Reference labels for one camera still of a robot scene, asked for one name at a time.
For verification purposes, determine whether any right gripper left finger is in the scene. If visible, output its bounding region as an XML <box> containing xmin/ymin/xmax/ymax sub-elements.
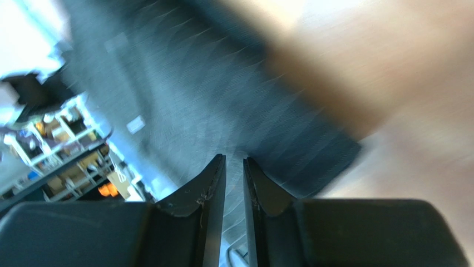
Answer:
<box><xmin>1</xmin><ymin>154</ymin><xmax>226</xmax><ymax>266</ymax></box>

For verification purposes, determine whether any black pinstriped long sleeve shirt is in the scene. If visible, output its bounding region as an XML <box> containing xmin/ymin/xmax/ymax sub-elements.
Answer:
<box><xmin>63</xmin><ymin>1</ymin><xmax>361</xmax><ymax>250</ymax></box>

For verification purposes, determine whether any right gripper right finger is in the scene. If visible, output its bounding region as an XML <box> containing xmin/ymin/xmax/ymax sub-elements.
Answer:
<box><xmin>243</xmin><ymin>158</ymin><xmax>469</xmax><ymax>266</ymax></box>

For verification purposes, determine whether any background storage shelf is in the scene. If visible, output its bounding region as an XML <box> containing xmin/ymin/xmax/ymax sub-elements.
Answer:
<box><xmin>1</xmin><ymin>95</ymin><xmax>154</xmax><ymax>215</ymax></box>

